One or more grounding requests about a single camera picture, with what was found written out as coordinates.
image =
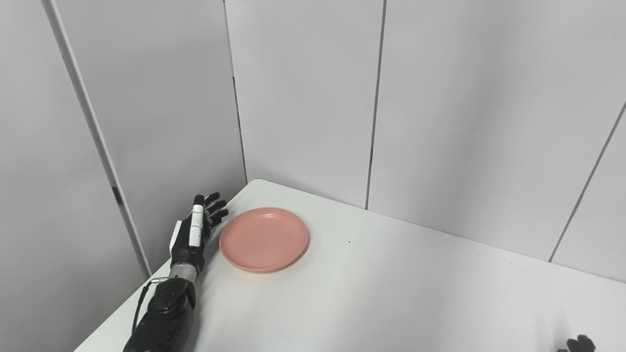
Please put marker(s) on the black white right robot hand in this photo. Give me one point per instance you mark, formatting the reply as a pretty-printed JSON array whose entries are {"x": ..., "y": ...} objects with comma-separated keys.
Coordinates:
[{"x": 579, "y": 344}]

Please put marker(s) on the pink plate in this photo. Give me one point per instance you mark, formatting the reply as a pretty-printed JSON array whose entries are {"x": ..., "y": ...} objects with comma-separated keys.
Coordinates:
[{"x": 264, "y": 239}]

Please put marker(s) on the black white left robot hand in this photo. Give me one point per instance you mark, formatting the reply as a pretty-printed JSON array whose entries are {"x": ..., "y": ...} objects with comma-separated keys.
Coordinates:
[{"x": 193, "y": 234}]

